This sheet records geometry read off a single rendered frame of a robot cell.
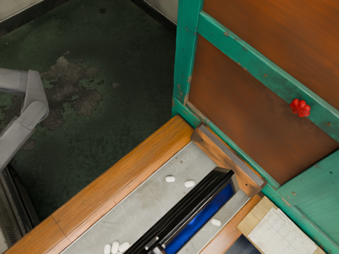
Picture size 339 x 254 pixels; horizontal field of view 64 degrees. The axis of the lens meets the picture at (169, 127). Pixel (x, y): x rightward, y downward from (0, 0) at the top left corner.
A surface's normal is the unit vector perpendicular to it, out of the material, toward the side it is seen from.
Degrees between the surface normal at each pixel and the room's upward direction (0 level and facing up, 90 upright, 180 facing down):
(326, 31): 90
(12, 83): 31
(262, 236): 0
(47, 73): 0
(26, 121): 38
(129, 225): 0
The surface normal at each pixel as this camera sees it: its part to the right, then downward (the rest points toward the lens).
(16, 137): 0.54, 0.04
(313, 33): -0.74, 0.59
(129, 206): 0.03, -0.45
